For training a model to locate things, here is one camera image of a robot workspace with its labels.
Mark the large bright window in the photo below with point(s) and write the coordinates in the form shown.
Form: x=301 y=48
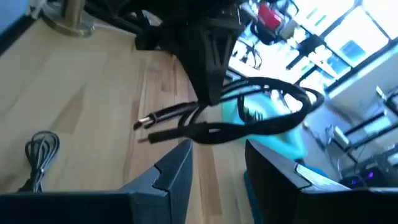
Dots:
x=351 y=46

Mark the brass metal stand base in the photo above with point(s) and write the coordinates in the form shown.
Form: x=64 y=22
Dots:
x=71 y=21

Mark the black device purple lights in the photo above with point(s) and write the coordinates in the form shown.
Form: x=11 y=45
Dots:
x=370 y=175

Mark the translucent teal plastic bin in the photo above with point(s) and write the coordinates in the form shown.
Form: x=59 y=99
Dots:
x=289 y=146

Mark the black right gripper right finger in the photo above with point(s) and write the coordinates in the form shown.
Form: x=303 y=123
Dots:
x=273 y=186

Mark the red plastic object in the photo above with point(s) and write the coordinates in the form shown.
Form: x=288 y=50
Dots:
x=270 y=15

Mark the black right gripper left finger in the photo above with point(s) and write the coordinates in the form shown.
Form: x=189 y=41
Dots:
x=168 y=186

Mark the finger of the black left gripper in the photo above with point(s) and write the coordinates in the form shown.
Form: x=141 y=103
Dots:
x=222 y=46
x=200 y=68

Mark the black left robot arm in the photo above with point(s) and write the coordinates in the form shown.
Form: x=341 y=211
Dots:
x=124 y=12

